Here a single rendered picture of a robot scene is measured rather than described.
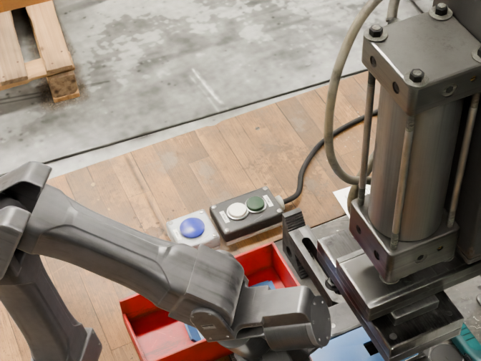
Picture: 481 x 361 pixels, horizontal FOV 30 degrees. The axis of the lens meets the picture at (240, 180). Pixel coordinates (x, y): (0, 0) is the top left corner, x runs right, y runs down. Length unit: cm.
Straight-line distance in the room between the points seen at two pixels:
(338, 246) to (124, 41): 227
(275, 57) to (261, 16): 24
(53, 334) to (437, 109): 54
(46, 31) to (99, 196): 169
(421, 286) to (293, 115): 67
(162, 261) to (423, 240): 28
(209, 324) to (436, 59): 37
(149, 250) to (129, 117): 206
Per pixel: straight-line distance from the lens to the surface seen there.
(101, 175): 158
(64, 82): 307
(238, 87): 307
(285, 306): 98
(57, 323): 111
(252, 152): 158
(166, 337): 135
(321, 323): 100
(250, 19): 336
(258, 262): 139
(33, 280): 105
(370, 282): 106
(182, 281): 95
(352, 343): 124
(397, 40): 84
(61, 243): 95
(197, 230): 142
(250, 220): 144
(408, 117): 83
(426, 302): 108
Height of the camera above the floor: 203
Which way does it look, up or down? 47 degrees down
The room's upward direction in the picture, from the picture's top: 3 degrees counter-clockwise
